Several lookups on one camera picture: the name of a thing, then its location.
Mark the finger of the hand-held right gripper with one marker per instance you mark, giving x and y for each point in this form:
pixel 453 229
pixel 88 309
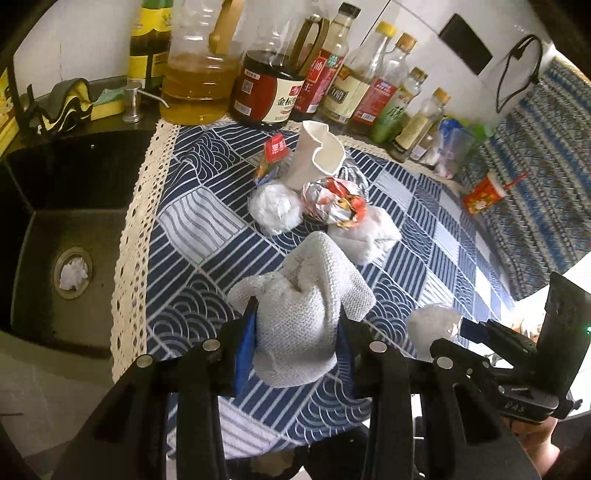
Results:
pixel 471 364
pixel 503 337

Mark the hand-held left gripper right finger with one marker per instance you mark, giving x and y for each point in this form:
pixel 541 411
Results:
pixel 358 367

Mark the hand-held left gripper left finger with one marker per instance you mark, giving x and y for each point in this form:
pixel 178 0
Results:
pixel 242 344

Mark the plastic-wrapped white tissue ball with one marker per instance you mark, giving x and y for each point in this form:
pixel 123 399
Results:
pixel 434 325

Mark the white knit cloth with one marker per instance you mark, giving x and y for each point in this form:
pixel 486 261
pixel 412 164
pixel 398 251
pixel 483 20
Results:
pixel 304 314

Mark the white soft cloth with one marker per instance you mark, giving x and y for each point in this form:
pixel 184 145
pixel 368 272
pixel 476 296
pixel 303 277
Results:
pixel 369 235

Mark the silver foil snack wrapper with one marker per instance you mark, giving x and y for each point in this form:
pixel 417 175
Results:
pixel 334 203

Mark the clear plastic cup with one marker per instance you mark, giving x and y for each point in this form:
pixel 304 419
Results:
pixel 354 177

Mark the person's right hand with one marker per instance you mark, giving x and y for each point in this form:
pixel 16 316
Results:
pixel 535 443

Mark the blue patterned tablecloth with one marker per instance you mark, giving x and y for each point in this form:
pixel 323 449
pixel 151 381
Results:
pixel 207 258

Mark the large white tissue ball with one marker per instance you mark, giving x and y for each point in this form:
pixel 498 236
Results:
pixel 274 207

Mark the red snack packet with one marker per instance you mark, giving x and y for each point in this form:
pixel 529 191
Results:
pixel 485 196

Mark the woven patterned cloth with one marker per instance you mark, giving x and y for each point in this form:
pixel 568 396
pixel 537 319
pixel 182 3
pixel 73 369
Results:
pixel 540 194

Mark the small white tissue wad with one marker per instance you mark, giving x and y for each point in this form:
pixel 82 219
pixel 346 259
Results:
pixel 72 276

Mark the red label clear packet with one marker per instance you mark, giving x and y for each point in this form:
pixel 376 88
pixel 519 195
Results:
pixel 272 159

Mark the crushed white paper cup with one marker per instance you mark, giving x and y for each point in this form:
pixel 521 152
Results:
pixel 314 157

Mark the clear plastic bag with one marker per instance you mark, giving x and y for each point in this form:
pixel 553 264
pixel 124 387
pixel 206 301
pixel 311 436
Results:
pixel 452 143

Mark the cream label bottle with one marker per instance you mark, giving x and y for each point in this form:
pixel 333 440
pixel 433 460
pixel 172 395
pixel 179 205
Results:
pixel 413 131

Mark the black sink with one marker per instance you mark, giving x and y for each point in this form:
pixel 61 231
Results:
pixel 46 207

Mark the dark soy sauce jug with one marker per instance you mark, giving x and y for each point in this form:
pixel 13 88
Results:
pixel 270 90

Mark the metal soap dispenser pump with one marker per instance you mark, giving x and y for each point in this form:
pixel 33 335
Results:
pixel 133 104

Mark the cork cap red label bottle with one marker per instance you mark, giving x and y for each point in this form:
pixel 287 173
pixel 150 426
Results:
pixel 373 99

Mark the yellow green sponge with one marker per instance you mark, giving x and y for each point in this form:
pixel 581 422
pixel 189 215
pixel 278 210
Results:
pixel 108 110

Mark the yellow cap white label bottle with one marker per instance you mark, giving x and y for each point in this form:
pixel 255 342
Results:
pixel 344 92

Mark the large cooking oil jug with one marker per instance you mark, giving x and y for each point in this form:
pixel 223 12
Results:
pixel 198 74

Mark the black cap red label bottle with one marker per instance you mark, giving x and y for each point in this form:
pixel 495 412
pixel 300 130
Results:
pixel 321 76

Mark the grey yellow rag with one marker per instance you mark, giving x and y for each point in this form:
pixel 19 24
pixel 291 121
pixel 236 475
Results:
pixel 60 104

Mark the dark green bottle yellow label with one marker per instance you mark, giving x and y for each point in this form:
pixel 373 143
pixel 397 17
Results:
pixel 147 46

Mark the yellow printed packet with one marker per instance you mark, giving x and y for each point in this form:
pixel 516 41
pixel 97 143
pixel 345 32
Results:
pixel 7 106

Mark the black wall socket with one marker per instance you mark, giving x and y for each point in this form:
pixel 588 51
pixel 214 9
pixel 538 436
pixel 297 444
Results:
pixel 466 44

